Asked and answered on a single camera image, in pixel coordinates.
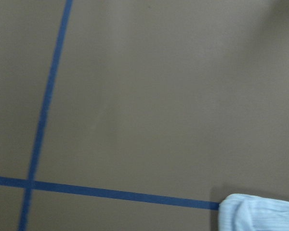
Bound light blue button-up shirt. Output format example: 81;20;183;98
218;193;289;231

